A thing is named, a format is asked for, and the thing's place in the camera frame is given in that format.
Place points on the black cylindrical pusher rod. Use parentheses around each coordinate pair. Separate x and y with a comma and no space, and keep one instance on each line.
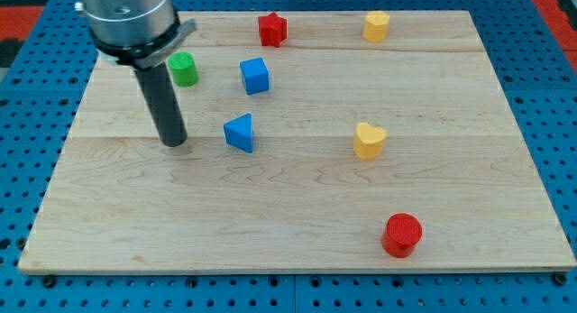
(163,105)

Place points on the blue triangle block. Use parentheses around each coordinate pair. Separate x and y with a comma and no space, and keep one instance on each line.
(238,133)

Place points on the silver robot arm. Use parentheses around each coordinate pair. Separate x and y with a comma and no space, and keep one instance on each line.
(141,35)

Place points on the green cylinder block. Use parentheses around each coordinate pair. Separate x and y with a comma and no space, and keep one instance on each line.
(183,69)

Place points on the blue cube block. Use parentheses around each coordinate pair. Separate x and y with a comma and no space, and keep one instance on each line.
(255,76)

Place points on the red star block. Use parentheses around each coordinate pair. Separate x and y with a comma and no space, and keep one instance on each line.
(273,29)

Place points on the wooden board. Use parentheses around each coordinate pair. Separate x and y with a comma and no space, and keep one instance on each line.
(120,202)

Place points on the yellow heart block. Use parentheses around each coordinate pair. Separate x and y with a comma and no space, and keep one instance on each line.
(368,141)

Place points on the yellow hexagon block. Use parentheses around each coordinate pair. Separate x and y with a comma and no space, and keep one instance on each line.
(376,26)

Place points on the red cylinder block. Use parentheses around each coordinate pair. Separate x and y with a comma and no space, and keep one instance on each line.
(401,235)

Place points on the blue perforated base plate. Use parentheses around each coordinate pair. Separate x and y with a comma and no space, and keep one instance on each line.
(40,95)

